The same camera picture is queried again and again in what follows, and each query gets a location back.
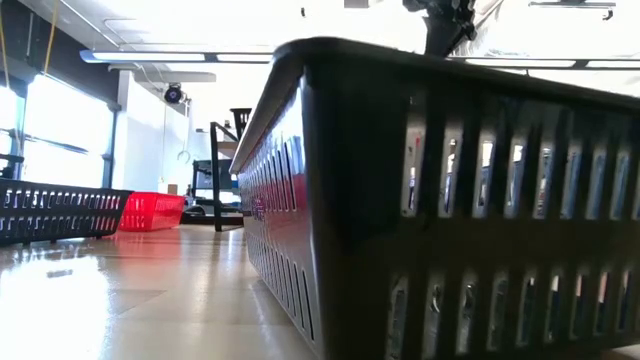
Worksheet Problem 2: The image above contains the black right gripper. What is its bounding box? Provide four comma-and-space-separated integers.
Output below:
402, 0, 477, 58

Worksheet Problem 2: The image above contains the red plastic basket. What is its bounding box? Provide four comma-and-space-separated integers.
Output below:
118, 191, 187, 233

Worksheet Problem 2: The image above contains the wooden shelf with black legs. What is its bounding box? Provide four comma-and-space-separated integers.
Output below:
209, 121, 246, 233

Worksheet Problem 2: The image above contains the black computer monitor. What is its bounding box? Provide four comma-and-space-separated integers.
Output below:
191, 158, 236, 192

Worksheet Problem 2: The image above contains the long ceiling light bar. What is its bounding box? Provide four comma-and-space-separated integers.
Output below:
78, 48, 640, 71

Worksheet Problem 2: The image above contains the large window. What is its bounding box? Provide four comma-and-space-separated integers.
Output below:
0, 73, 121, 190

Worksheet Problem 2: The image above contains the round black ceiling camera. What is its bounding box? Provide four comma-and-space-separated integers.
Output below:
163, 83, 185, 105

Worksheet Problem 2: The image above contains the black metal table frame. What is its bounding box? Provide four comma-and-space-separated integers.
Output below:
179, 212, 246, 227

